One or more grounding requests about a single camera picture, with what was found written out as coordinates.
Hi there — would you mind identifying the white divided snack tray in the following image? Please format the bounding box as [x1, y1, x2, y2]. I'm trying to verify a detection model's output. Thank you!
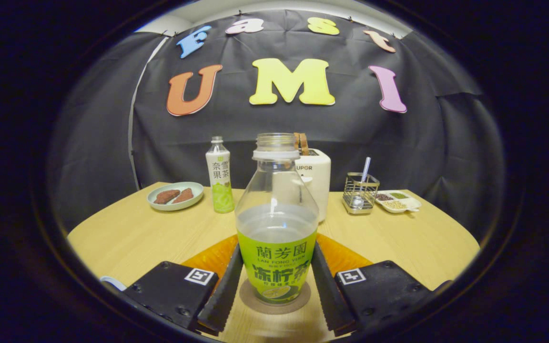
[376, 190, 422, 213]

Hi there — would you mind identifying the slim white green drink bottle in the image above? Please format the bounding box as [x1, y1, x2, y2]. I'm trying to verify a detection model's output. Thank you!
[206, 136, 235, 214]

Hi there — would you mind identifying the wooden table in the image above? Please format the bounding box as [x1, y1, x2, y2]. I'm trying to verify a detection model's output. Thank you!
[67, 182, 481, 343]

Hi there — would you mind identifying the metal wire utensil holder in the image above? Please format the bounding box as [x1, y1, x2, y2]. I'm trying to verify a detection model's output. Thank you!
[342, 172, 380, 215]

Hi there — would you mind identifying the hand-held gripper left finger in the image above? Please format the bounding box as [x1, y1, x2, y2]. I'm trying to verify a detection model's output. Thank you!
[121, 233, 244, 334]

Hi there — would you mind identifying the white toaster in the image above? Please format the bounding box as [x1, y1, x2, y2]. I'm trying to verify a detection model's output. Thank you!
[295, 148, 331, 223]

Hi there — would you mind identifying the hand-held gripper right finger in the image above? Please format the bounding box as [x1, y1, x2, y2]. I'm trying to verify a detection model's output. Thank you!
[310, 233, 451, 336]

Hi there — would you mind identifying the pale green plate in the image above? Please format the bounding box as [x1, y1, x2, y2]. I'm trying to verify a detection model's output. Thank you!
[147, 182, 204, 212]

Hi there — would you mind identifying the white cup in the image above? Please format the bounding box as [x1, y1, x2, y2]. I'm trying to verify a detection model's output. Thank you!
[100, 275, 127, 292]

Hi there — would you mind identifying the green label juice bottle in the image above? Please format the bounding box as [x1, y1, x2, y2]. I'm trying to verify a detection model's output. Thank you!
[234, 133, 319, 305]

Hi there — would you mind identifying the brown round coaster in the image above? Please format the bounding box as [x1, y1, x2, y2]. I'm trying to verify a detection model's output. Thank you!
[239, 279, 311, 315]

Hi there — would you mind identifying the metal spoon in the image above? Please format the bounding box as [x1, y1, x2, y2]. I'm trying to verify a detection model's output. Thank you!
[351, 157, 371, 210]

